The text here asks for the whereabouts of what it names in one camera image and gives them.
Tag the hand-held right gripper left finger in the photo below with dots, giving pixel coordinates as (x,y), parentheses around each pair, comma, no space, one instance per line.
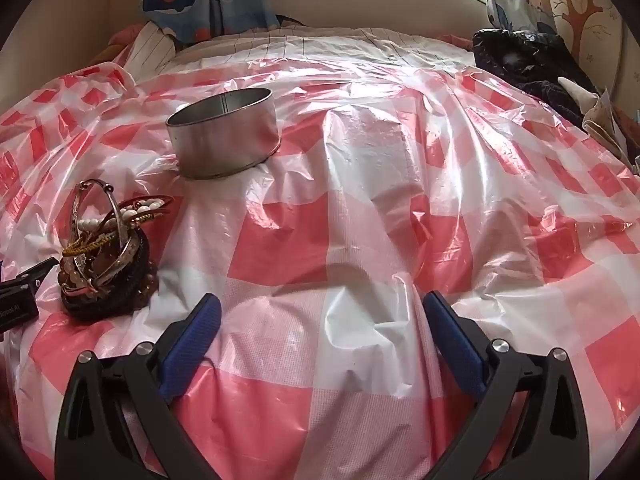
(192,345)

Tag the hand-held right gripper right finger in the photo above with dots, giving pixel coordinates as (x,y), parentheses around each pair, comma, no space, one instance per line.
(452,340)

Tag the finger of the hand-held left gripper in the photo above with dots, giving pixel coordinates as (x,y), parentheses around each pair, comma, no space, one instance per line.
(32,274)

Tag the silver bangle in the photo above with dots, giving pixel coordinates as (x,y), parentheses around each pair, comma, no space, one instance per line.
(116,200)

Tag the round metal tin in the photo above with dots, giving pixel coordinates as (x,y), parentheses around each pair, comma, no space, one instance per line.
(220,137)

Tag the red white checkered plastic sheet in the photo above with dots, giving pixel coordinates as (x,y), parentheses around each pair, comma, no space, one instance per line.
(350,210)

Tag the orange cloth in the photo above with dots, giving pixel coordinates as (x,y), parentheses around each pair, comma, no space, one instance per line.
(125,40)

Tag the striped white pillow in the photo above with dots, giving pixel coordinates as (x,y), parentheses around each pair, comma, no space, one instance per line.
(150,47)

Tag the white crumpled paper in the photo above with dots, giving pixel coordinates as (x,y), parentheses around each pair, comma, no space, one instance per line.
(602,120)

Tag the black plastic bag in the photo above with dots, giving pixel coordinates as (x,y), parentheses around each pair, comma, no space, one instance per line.
(530,60)

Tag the beige striped bedsheet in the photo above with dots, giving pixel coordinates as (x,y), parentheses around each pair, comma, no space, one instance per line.
(310,40)

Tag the brown tree wall sticker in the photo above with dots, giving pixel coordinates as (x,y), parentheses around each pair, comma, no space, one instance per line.
(582,5)

